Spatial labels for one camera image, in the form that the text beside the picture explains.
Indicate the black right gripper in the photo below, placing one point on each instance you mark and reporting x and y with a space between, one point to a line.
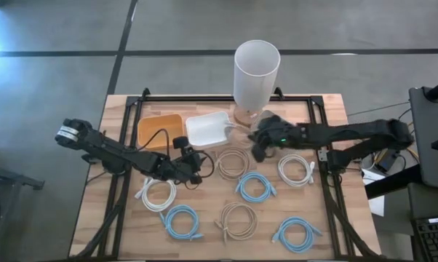
277 135

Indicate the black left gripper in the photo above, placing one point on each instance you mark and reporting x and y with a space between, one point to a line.
175 169

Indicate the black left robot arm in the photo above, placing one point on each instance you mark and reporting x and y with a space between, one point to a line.
106 147

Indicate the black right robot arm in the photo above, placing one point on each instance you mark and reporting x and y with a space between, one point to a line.
350 132

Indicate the round wooden lamp base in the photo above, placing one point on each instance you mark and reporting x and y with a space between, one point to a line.
242 118

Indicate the white plastic bin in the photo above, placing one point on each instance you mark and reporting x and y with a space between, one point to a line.
206 131

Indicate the orange plastic bin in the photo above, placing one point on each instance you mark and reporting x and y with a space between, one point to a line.
150 125

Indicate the white cylindrical lamp shade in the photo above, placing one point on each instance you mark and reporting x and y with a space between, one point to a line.
257 72

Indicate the black power box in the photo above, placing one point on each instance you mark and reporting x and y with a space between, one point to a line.
386 160

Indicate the white paper sheet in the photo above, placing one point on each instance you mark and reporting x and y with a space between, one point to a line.
377 207

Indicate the black crossbar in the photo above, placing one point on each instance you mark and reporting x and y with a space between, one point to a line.
393 183

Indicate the black equipment cart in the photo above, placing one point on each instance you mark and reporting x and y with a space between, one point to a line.
430 145

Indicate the black floor stand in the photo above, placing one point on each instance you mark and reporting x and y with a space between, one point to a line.
11 178

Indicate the black keyboard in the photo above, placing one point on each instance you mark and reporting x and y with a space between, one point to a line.
433 240

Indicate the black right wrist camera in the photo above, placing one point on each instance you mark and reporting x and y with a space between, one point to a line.
268 121

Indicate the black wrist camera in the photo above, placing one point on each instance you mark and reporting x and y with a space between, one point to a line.
268 121
180 142

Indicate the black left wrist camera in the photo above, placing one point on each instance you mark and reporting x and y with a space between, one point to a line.
180 142

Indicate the silver metal bracket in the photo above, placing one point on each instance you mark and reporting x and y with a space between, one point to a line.
322 154

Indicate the black aluminium table frame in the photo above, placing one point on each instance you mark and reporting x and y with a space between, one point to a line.
204 98

